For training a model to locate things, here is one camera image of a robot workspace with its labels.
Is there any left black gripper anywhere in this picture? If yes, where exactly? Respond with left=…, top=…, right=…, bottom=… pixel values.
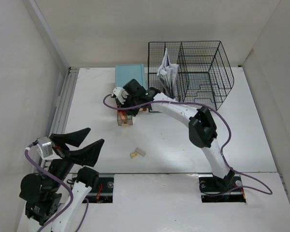
left=48, top=127, right=104, bottom=190

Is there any teal mini drawer cabinet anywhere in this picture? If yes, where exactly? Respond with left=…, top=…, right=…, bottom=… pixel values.
left=115, top=64, right=147, bottom=126

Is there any white paper booklet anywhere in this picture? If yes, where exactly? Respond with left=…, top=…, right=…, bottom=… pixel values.
left=157, top=48, right=178, bottom=96

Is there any small wooden eraser block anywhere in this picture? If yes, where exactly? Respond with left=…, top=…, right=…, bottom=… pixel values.
left=130, top=152, right=138, bottom=159

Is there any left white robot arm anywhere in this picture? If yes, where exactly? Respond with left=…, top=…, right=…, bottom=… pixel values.
left=19, top=128, right=104, bottom=232

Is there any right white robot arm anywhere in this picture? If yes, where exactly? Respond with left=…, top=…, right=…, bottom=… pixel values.
left=116, top=79, right=234, bottom=190

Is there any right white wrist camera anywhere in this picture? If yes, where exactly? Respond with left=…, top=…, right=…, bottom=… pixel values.
left=111, top=87, right=129, bottom=104

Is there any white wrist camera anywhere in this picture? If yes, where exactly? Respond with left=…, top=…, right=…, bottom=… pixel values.
left=111, top=87, right=129, bottom=104
left=36, top=137, right=53, bottom=160

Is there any aluminium rail frame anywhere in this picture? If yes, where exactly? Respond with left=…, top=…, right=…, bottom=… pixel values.
left=38, top=66, right=79, bottom=174

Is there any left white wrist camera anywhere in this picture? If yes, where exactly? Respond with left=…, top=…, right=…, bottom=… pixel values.
left=36, top=137, right=53, bottom=160

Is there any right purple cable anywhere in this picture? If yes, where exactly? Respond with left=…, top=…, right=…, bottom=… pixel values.
left=103, top=93, right=273, bottom=196

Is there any purple cable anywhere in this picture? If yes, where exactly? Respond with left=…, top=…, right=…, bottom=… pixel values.
left=103, top=93, right=273, bottom=196
left=23, top=142, right=89, bottom=232

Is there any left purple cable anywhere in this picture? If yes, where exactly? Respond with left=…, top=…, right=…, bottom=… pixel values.
left=23, top=142, right=89, bottom=232

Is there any black wire mesh organizer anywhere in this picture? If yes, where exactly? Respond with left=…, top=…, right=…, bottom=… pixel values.
left=147, top=41, right=234, bottom=110

